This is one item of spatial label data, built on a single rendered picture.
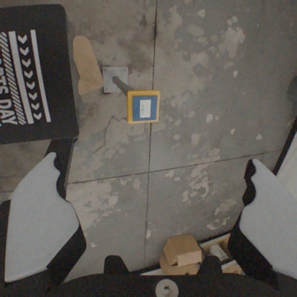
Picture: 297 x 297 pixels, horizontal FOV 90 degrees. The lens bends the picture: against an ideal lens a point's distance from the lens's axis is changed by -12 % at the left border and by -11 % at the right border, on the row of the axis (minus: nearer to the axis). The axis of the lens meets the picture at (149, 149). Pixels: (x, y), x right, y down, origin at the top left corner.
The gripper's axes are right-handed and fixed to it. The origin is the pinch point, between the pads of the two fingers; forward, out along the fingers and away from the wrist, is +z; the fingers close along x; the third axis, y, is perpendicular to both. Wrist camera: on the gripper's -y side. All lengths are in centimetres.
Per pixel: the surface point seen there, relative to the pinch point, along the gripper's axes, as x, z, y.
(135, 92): -5, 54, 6
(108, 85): -36, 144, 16
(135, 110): -5, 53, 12
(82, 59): -55, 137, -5
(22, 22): -39, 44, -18
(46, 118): -37, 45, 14
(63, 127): -32, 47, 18
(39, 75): -37, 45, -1
